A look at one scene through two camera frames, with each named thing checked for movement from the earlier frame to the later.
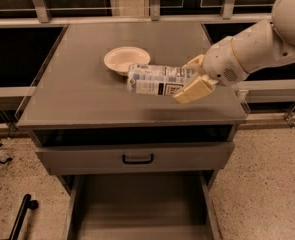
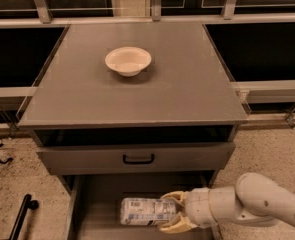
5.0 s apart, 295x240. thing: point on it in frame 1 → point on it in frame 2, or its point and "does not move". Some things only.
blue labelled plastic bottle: [157, 79] → [146, 211]
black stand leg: [27, 203] does not move
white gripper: [221, 63] → [197, 206]
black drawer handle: [137, 162] does not move
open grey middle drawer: [142, 206] does not move
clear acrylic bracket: [243, 97] does not move
